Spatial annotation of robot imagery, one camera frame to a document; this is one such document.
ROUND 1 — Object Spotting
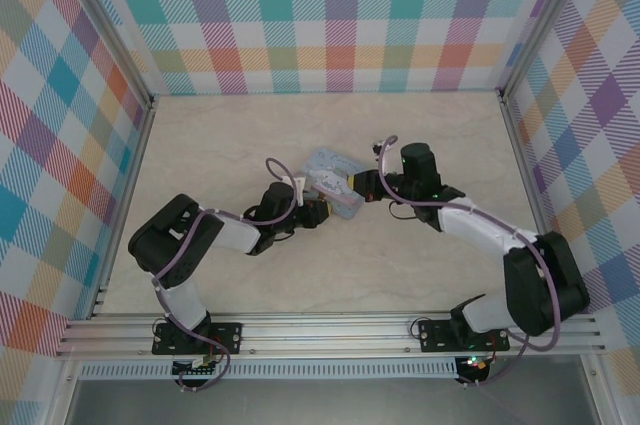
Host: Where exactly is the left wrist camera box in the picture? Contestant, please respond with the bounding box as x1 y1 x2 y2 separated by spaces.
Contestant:
293 173 309 207

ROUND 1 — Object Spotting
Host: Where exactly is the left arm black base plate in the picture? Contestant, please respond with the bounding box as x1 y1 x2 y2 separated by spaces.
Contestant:
152 322 244 357

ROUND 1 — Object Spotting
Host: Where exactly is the white slotted cable duct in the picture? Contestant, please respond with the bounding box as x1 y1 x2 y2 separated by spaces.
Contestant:
79 358 459 380

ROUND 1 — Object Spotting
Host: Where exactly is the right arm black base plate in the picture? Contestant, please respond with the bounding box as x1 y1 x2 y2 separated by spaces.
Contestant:
418 318 511 354

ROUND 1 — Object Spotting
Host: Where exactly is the aluminium frame post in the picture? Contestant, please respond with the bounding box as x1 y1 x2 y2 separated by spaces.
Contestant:
52 0 156 106
497 0 596 96

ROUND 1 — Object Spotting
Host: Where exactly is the aluminium mounting rail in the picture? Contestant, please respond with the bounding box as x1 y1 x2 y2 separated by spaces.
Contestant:
54 312 606 360

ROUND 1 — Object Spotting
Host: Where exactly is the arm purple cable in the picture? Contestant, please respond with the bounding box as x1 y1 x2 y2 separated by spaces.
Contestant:
152 158 301 394
372 134 561 389

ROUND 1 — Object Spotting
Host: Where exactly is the right gripper thin black cable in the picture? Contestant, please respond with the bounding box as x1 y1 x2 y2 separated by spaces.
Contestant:
388 202 417 222

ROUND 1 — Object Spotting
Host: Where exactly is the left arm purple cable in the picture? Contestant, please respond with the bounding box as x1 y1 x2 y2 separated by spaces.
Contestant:
152 158 301 394

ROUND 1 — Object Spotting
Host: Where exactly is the grey metal shelf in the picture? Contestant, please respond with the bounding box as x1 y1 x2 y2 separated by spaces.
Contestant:
64 377 601 425

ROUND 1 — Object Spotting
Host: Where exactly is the aluminium frame side rail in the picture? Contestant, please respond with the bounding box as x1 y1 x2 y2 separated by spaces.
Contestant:
498 89 551 239
88 94 159 319

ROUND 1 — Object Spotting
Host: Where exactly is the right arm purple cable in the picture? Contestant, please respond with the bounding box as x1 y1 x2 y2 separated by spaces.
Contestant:
372 134 561 389

